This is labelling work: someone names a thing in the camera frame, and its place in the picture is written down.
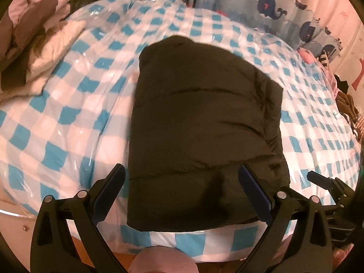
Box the dark olive puffer jacket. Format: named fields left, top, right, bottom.
left=127, top=36, right=290, bottom=232

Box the brown clothes pile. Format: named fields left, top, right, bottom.
left=336, top=91, right=363, bottom=142

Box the pink trouser knee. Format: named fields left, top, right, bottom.
left=128, top=247, right=199, bottom=273

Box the blue white checkered bed cover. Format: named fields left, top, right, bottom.
left=0, top=0, right=362, bottom=262

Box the cream folded blanket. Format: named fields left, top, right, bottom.
left=1, top=20, right=86, bottom=103

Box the pink and brown pillow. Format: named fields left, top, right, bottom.
left=1, top=0, right=71, bottom=92

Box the pink sheer curtain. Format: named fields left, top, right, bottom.
left=299, top=0, right=363, bottom=102

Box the blue whale pattern curtain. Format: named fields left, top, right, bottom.
left=183, top=0, right=342, bottom=60

